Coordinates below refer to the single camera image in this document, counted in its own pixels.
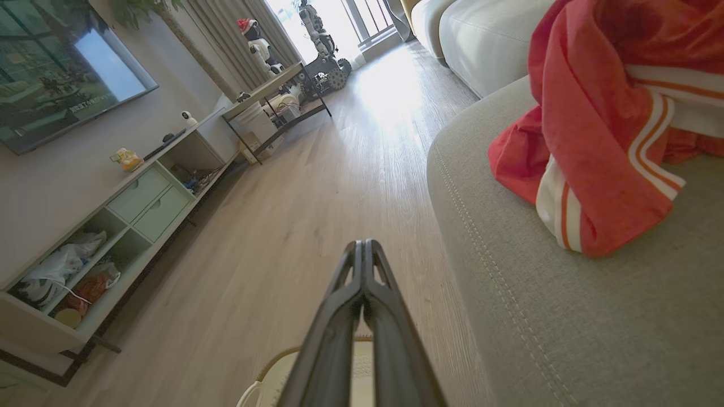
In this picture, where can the woven laundry basket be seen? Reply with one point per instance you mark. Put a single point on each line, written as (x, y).
(277, 373)

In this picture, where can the balcony glass door with railing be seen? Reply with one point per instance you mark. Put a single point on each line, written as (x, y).
(350, 20)

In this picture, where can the black remote control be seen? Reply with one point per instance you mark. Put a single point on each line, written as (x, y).
(164, 147)

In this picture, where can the grey curtain beside sofa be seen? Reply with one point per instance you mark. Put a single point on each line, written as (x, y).
(400, 17)

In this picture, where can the yellow and grey sofa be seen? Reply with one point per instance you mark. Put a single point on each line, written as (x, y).
(565, 328)

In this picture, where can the tall green potted tree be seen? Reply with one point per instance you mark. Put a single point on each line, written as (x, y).
(195, 51)

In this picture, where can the wall-mounted flat television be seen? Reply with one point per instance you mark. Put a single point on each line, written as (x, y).
(56, 73)

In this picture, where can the white bucket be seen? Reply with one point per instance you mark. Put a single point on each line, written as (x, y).
(251, 121)

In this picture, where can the small white security camera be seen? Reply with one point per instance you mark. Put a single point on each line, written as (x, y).
(188, 118)

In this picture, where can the wheeled grey robot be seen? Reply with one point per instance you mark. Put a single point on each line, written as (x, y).
(325, 56)

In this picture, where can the long white television cabinet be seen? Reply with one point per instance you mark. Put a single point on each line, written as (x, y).
(153, 203)

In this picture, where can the yellow duck toy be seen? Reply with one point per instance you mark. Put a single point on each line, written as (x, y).
(129, 161)

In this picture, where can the orange plastic bag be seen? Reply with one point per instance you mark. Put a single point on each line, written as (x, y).
(90, 288)

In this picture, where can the round side table black frame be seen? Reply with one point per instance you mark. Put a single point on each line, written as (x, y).
(266, 89)

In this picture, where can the small black object on table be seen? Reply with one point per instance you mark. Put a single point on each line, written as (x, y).
(243, 96)

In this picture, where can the grey curtain beside tree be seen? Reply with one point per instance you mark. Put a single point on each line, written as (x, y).
(232, 34)

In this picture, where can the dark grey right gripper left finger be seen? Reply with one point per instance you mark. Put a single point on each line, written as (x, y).
(328, 350)

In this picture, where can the white plastic bag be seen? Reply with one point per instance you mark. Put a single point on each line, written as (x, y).
(56, 265)

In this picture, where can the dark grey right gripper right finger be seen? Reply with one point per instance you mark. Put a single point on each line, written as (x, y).
(396, 350)

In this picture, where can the cardboard box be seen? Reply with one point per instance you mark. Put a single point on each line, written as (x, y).
(263, 148)

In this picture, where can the white robot with santa hat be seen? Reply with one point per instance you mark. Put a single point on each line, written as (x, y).
(260, 48)

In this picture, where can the red garment with striped trim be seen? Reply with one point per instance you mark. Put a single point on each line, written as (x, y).
(594, 141)

